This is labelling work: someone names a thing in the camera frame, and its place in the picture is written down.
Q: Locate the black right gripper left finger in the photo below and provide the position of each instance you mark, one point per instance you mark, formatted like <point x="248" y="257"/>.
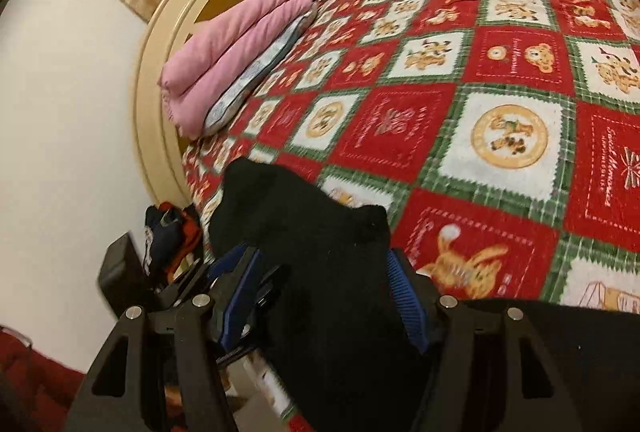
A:
<point x="189" y="343"/>

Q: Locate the pink folded blanket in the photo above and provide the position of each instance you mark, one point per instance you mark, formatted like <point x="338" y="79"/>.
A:
<point x="196" y="76"/>

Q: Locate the grey patterned pillow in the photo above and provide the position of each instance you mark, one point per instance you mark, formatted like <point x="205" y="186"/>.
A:
<point x="230" y="102"/>

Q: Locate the clothes pile beside bed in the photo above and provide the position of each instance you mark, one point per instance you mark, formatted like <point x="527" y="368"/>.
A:
<point x="173" y="242"/>

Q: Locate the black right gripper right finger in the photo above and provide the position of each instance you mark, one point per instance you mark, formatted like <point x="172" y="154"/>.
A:
<point x="484" y="369"/>

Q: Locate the cream round headboard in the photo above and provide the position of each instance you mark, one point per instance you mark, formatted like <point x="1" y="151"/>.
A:
<point x="157" y="143"/>

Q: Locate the red sleeve left forearm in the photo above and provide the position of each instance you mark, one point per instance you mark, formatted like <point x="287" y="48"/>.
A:
<point x="36" y="391"/>

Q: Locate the red patterned bedspread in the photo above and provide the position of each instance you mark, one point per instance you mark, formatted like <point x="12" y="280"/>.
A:
<point x="502" y="139"/>

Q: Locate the black pants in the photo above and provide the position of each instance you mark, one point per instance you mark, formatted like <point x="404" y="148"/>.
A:
<point x="330" y="329"/>

